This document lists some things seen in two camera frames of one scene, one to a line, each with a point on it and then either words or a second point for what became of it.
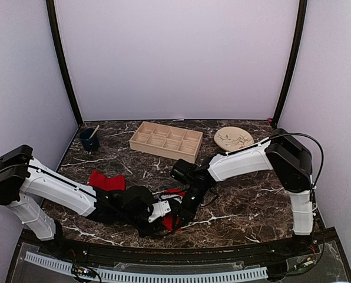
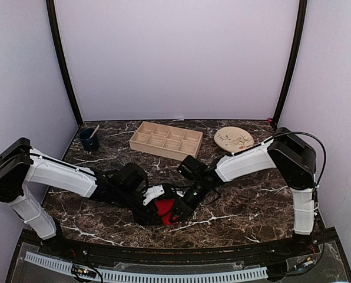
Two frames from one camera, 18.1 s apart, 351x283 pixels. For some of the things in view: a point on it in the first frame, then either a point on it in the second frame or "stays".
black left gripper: x=144 y=232 → x=148 y=214
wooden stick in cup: x=94 y=132 stays
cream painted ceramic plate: x=231 y=138 stays
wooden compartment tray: x=168 y=141 stays
